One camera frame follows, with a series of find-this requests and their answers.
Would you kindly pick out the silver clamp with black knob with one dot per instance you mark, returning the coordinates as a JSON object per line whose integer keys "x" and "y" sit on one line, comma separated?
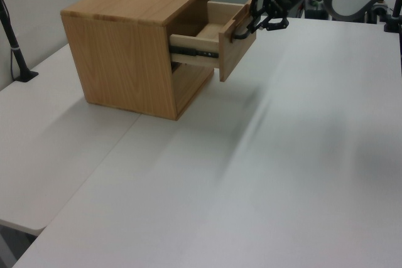
{"x": 380, "y": 6}

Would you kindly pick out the black clamp stand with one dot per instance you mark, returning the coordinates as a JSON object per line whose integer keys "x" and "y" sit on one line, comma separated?
{"x": 394, "y": 21}

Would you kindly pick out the black camera pole with base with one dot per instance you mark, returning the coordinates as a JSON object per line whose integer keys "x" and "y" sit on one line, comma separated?
{"x": 14, "y": 51}

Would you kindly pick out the wooden drawer with slot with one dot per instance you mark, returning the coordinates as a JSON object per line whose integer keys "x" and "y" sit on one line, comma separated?
{"x": 193, "y": 90}

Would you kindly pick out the wooden drawer cabinet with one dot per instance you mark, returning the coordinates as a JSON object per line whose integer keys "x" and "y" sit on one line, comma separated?
{"x": 125, "y": 45}

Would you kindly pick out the black drawer slide rail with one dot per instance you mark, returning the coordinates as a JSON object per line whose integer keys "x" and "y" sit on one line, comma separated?
{"x": 194, "y": 52}

